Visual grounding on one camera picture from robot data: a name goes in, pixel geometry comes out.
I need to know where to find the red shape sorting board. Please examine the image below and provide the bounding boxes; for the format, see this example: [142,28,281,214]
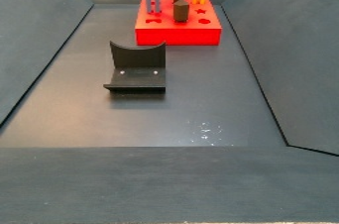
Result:
[134,0,222,46]

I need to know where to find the black curved holder stand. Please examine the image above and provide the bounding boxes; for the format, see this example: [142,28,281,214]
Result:
[102,42,165,92]

